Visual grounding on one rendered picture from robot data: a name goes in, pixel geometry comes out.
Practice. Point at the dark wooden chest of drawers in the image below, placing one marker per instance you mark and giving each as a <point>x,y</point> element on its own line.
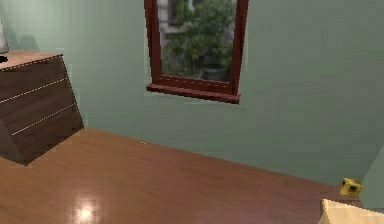
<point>36,106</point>

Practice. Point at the small yellow cube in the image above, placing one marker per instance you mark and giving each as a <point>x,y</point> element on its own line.
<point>350,187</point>

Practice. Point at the white table lamp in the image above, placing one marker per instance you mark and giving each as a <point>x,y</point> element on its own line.
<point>2,43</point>

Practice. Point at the red framed window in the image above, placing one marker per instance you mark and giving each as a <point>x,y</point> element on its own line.
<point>196,43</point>

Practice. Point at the cream coloured box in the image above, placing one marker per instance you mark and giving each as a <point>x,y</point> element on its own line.
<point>350,213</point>

